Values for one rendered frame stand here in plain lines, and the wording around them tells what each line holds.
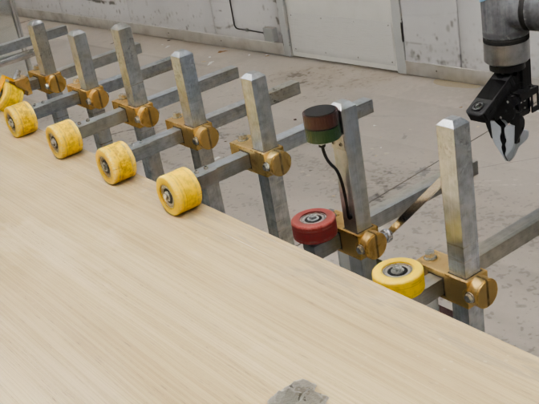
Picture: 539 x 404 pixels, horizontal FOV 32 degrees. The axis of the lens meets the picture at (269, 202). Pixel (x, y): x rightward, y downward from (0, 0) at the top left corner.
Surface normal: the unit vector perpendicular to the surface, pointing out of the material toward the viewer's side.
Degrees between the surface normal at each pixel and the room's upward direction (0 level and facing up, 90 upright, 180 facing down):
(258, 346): 0
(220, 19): 90
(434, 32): 90
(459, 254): 90
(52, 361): 0
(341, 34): 90
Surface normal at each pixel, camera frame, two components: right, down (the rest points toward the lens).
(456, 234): -0.78, 0.37
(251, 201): -0.16, -0.89
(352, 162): 0.60, 0.25
